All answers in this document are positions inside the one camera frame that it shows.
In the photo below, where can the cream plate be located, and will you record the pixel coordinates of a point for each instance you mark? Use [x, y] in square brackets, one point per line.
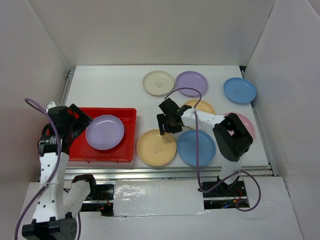
[158, 83]

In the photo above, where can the blue plate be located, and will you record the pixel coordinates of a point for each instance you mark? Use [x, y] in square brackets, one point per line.
[187, 148]
[239, 90]

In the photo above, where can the aluminium frame rail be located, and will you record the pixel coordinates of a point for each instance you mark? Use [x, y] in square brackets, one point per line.
[103, 175]

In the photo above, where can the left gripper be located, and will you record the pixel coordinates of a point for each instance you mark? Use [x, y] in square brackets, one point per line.
[83, 120]

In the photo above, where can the yellow plate front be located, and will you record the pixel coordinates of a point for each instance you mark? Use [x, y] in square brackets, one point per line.
[156, 150]

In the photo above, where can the yellow plate middle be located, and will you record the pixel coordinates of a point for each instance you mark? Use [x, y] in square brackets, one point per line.
[202, 106]

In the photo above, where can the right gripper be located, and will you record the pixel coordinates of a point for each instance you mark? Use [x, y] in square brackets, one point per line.
[167, 129]

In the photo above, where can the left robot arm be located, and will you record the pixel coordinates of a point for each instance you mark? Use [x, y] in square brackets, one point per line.
[54, 212]

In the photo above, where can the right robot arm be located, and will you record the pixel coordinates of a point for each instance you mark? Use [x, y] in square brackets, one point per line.
[232, 137]

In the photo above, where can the white foil-taped cover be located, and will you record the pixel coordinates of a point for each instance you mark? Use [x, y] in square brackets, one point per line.
[157, 198]

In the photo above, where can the blue plate back right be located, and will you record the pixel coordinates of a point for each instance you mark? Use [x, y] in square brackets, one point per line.
[239, 90]

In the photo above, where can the purple plate back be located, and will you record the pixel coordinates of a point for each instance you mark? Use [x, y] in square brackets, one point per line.
[194, 80]

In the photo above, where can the pink plate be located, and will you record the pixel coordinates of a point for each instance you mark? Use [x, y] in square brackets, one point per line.
[248, 124]

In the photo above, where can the blue plate front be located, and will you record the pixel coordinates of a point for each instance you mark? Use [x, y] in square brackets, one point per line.
[187, 148]

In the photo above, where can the purple plate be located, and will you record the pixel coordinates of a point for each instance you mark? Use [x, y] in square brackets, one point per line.
[105, 132]
[194, 80]

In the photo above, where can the yellow plate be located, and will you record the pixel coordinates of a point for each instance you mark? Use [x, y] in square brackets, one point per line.
[156, 150]
[202, 106]

